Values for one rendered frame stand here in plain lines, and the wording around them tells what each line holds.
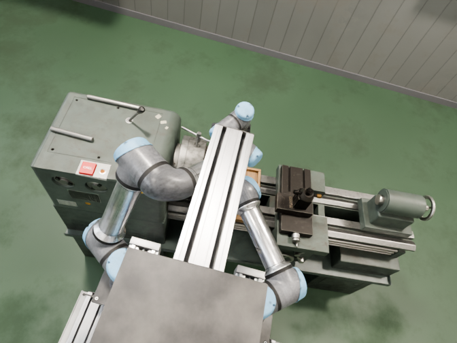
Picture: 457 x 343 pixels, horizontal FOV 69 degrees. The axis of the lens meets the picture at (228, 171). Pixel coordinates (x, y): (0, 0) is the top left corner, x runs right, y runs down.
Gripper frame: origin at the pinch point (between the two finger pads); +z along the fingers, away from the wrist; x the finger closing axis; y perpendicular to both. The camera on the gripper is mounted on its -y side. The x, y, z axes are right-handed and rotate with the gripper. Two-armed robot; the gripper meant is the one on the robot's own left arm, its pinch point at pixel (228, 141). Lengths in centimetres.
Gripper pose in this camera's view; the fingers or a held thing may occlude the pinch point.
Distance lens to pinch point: 161.3
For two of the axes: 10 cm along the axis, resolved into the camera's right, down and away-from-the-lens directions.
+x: 1.4, -9.4, 3.0
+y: 9.8, 1.7, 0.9
